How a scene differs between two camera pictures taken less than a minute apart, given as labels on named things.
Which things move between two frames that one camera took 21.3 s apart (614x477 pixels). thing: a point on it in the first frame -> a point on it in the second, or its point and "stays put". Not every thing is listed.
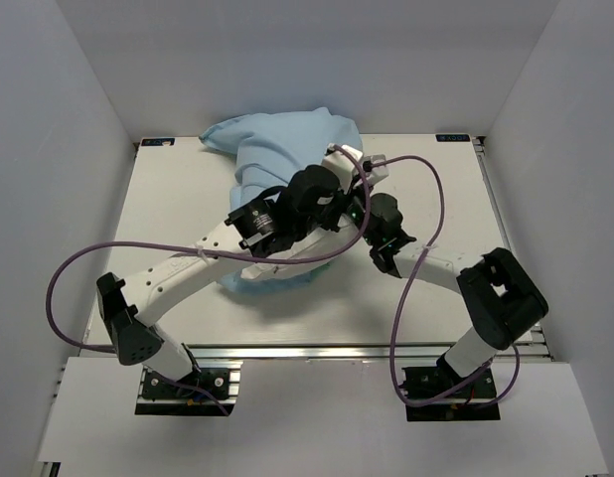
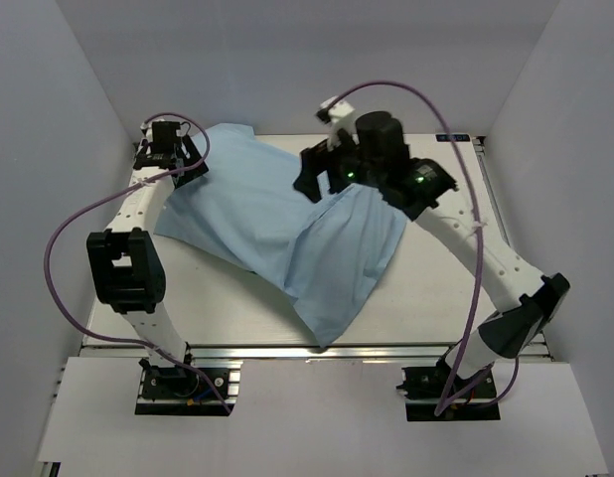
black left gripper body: (330, 220) -> (190, 149)
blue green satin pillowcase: (274, 147) -> (244, 204)
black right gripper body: (357, 209) -> (343, 165)
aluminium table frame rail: (535, 348) stays put
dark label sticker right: (452, 137) stays put
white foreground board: (316, 417) stays put
